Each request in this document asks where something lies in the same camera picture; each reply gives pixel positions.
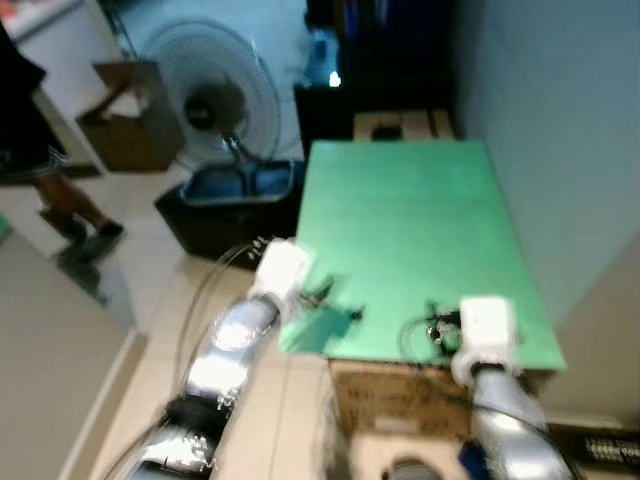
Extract large printed cardboard box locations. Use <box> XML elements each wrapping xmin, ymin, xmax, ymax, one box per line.
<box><xmin>328</xmin><ymin>358</ymin><xmax>557</xmax><ymax>442</ymax></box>

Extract green board table top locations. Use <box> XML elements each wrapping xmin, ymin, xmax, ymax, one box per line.
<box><xmin>278</xmin><ymin>140</ymin><xmax>567</xmax><ymax>369</ymax></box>

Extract black storage box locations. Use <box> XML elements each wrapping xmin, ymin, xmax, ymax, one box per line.
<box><xmin>155</xmin><ymin>185</ymin><xmax>302</xmax><ymax>264</ymax></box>

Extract grey rimmed blue basin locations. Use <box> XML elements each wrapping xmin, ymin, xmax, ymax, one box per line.
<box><xmin>183</xmin><ymin>158</ymin><xmax>304</xmax><ymax>207</ymax></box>

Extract black cabinet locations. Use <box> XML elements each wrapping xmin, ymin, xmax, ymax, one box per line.
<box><xmin>293</xmin><ymin>0</ymin><xmax>457</xmax><ymax>161</ymax></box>

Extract flat light cardboard box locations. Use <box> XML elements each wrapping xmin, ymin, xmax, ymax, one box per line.
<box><xmin>352</xmin><ymin>108</ymin><xmax>457</xmax><ymax>143</ymax></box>

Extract black box with white lettering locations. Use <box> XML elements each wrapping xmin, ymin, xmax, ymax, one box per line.
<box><xmin>548</xmin><ymin>425</ymin><xmax>640</xmax><ymax>473</ymax></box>

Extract open brown cardboard box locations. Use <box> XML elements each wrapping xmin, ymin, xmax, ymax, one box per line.
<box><xmin>76</xmin><ymin>60</ymin><xmax>185</xmax><ymax>173</ymax></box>

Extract person with black shoes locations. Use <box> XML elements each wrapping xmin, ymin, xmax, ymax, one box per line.
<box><xmin>0</xmin><ymin>20</ymin><xmax>127</xmax><ymax>264</ymax></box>

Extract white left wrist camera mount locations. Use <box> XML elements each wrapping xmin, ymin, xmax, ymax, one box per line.
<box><xmin>248</xmin><ymin>238</ymin><xmax>314</xmax><ymax>323</ymax></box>

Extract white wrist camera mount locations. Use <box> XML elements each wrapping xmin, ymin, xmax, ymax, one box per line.
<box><xmin>450</xmin><ymin>295</ymin><xmax>522</xmax><ymax>387</ymax></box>
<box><xmin>248</xmin><ymin>238</ymin><xmax>314</xmax><ymax>323</ymax></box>

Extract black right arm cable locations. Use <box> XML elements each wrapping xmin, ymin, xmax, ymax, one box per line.
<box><xmin>397</xmin><ymin>314</ymin><xmax>562</xmax><ymax>480</ymax></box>

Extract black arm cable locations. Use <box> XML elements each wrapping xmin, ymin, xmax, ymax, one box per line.
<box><xmin>175</xmin><ymin>240</ymin><xmax>267</xmax><ymax>391</ymax></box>
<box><xmin>397</xmin><ymin>314</ymin><xmax>562</xmax><ymax>480</ymax></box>

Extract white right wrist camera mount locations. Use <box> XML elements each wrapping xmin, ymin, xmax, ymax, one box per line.
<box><xmin>450</xmin><ymin>295</ymin><xmax>522</xmax><ymax>387</ymax></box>

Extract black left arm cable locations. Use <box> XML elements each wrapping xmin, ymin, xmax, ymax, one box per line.
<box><xmin>175</xmin><ymin>240</ymin><xmax>267</xmax><ymax>391</ymax></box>

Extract black pedestal fan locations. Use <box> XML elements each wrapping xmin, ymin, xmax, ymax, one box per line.
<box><xmin>140</xmin><ymin>20</ymin><xmax>284</xmax><ymax>173</ymax></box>

